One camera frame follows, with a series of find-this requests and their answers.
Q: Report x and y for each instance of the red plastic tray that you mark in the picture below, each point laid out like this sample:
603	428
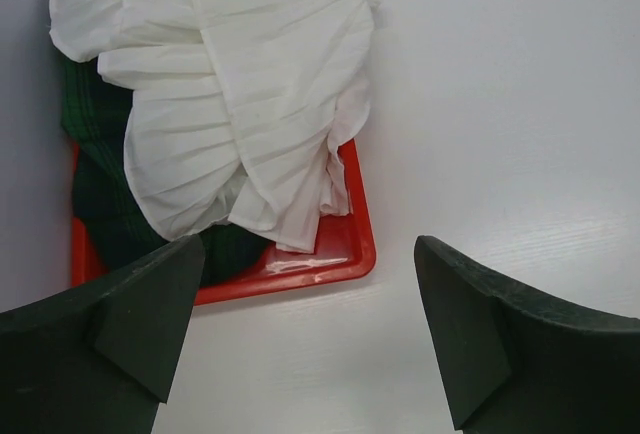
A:
345	250

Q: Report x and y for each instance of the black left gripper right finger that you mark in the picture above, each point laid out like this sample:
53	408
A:
514	359

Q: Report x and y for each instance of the green plaid skirt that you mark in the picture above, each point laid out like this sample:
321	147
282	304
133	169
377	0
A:
95	115

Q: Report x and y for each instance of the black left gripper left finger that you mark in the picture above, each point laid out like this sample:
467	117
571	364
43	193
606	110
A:
100	357

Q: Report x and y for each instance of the white pleated skirt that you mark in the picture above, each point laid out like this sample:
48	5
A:
239	106

